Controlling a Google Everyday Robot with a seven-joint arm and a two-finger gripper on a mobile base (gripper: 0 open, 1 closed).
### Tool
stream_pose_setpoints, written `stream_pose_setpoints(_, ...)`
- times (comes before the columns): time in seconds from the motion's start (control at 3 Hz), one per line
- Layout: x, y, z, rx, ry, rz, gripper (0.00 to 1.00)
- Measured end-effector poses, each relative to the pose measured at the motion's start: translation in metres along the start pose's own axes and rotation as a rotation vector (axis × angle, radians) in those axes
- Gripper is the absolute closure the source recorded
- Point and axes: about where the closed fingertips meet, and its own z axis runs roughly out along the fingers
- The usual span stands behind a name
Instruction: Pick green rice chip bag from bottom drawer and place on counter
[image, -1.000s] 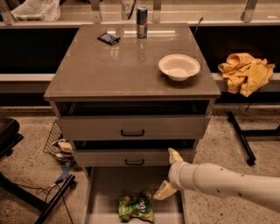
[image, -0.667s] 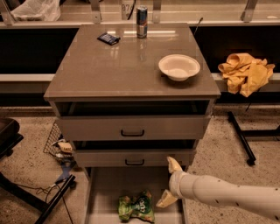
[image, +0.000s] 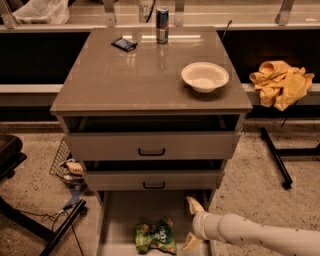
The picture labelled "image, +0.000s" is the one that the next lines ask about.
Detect top grey drawer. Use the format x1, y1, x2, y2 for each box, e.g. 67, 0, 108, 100
63, 114, 241, 161

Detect grey drawer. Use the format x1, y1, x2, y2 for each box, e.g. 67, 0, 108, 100
63, 114, 241, 161
85, 160, 224, 191
94, 190, 216, 256

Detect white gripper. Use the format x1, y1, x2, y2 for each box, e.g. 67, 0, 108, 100
182, 196, 209, 251

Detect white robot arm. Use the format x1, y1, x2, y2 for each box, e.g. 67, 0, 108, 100
183, 196, 320, 256

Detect black stand leg left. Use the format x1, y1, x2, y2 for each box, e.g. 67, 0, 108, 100
0, 197, 86, 256

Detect black chair seat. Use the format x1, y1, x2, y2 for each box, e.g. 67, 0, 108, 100
0, 134, 27, 180

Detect white plastic bag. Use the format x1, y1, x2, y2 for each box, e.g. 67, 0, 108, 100
13, 0, 69, 25

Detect wire mesh basket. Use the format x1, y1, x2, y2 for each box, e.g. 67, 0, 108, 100
49, 140, 84, 186

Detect middle grey drawer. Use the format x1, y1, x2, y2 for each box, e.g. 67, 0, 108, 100
85, 160, 224, 191

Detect grey drawer cabinet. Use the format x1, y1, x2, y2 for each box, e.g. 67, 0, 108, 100
49, 26, 253, 256

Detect bottom grey drawer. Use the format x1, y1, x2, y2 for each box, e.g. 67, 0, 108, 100
94, 190, 216, 256

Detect blue silver drink can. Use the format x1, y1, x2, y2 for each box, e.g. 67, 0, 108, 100
156, 7, 169, 44

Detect blue clamp tool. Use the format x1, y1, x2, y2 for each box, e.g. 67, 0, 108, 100
63, 184, 87, 210

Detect dark blue snack packet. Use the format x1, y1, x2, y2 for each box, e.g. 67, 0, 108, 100
111, 37, 137, 52

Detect black floor cable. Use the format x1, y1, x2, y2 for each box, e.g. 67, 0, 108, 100
18, 208, 84, 256

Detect green rice chip bag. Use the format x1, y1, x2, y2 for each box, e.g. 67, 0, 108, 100
135, 217, 177, 255

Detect black stand leg right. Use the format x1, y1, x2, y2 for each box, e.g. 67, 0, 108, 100
260, 127, 320, 190

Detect white paper bowl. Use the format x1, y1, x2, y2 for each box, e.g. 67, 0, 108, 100
181, 62, 229, 93

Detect yellow crumpled cloth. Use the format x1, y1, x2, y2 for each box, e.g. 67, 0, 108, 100
249, 61, 315, 111

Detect black stand leg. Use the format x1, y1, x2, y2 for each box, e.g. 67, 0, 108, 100
0, 197, 86, 256
260, 127, 320, 190

